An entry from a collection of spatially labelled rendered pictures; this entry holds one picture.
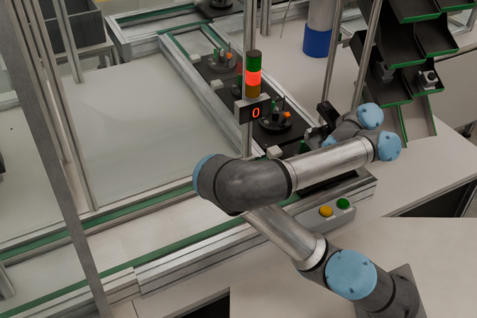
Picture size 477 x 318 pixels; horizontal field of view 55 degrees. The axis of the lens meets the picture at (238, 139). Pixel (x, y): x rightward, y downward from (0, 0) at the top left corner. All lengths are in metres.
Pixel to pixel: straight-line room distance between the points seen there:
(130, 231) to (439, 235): 1.05
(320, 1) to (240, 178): 1.54
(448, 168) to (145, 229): 1.20
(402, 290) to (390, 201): 0.55
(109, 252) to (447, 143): 1.42
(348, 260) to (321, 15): 1.48
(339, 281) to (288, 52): 1.58
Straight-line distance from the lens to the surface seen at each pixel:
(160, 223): 1.58
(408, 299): 1.33
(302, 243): 1.24
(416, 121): 1.89
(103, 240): 1.58
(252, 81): 1.46
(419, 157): 2.02
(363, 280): 1.20
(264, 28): 2.67
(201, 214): 1.59
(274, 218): 1.16
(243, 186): 0.97
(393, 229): 1.72
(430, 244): 1.72
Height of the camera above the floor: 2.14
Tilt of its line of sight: 41 degrees down
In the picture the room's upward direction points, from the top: 1 degrees clockwise
